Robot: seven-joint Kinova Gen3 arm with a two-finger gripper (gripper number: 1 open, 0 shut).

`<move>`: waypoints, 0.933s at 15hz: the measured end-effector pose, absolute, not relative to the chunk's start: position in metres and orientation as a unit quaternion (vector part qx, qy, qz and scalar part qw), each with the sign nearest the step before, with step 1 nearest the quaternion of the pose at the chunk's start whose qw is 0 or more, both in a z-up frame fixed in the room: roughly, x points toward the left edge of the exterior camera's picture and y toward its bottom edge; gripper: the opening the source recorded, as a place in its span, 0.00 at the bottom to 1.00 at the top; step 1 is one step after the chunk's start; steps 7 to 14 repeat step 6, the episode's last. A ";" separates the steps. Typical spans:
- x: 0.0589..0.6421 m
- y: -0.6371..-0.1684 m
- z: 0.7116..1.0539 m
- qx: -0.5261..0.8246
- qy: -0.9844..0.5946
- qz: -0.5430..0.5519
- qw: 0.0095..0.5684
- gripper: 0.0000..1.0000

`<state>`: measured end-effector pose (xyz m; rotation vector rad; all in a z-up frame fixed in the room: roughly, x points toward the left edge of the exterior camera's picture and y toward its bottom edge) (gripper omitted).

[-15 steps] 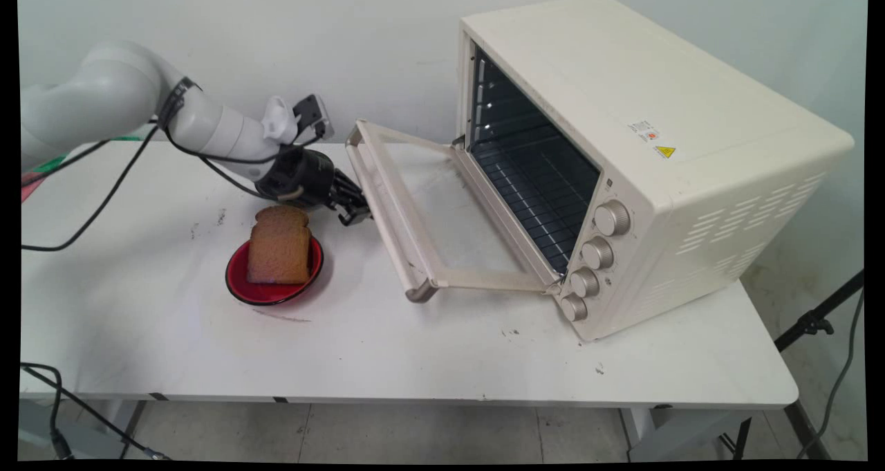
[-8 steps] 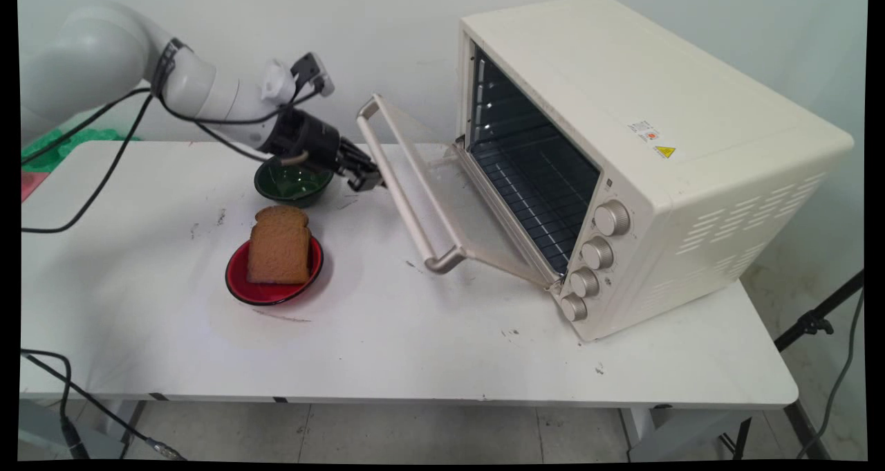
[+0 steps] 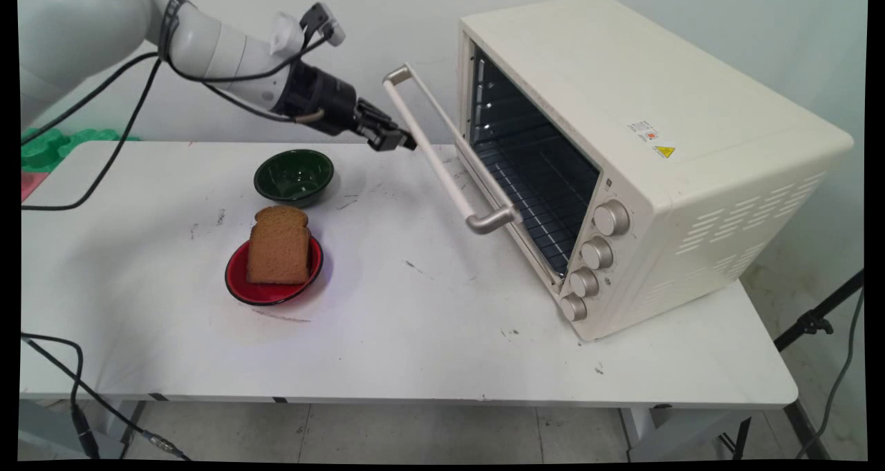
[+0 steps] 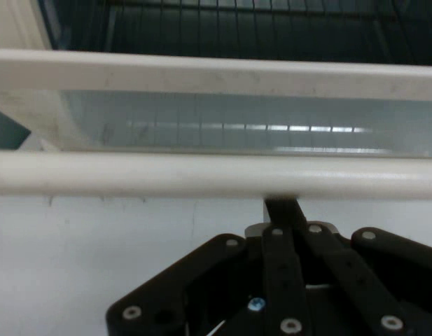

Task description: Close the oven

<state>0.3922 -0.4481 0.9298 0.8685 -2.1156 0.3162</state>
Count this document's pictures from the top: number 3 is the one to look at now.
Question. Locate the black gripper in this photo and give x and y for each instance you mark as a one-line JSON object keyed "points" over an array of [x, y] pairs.
{"points": [[321, 101]]}

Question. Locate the cream glass oven door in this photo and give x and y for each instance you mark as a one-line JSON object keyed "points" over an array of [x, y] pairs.
{"points": [[442, 163]]}

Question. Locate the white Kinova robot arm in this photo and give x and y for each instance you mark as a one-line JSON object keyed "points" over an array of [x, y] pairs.
{"points": [[207, 45]]}

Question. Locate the dark green bowl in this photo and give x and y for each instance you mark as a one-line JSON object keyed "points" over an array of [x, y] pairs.
{"points": [[294, 175]]}

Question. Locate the brown bread slice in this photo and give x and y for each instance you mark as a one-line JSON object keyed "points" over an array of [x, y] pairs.
{"points": [[278, 250]]}

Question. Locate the red plate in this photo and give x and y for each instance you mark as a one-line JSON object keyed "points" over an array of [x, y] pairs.
{"points": [[269, 291]]}

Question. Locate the silver oven knob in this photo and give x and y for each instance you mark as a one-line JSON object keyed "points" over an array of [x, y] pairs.
{"points": [[597, 253], [573, 308], [584, 282], [612, 218]]}

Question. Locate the white label sticker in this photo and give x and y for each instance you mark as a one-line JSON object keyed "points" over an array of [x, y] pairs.
{"points": [[642, 131]]}

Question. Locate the yellow warning sticker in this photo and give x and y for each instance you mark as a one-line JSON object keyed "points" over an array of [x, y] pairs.
{"points": [[665, 151]]}

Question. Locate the cream toaster oven body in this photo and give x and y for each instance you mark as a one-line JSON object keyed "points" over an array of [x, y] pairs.
{"points": [[691, 146]]}

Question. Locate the green plastic object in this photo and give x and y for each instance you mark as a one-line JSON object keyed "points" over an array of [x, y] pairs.
{"points": [[52, 149]]}

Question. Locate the pink flat object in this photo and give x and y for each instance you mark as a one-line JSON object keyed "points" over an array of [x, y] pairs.
{"points": [[29, 186]]}

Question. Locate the black tripod stand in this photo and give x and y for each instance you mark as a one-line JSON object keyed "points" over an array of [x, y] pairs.
{"points": [[809, 322]]}

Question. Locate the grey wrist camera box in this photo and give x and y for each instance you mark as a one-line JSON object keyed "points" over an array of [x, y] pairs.
{"points": [[321, 21]]}

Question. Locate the white table leg frame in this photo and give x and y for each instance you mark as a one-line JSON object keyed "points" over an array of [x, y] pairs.
{"points": [[664, 433]]}

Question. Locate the grey table leg frame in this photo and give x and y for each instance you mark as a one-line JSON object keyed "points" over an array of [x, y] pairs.
{"points": [[48, 433]]}

